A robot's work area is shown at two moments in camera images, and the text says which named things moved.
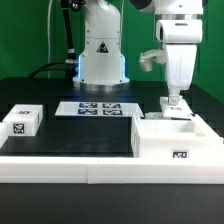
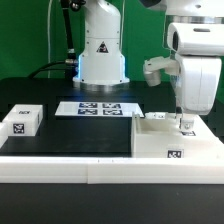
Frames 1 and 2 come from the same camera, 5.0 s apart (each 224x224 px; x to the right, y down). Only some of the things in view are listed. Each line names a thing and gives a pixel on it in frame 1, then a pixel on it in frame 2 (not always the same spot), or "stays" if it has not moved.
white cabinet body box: x=174 y=138 stays
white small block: x=154 y=116 stays
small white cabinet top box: x=23 y=120 stays
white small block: x=182 y=109 -> x=202 y=132
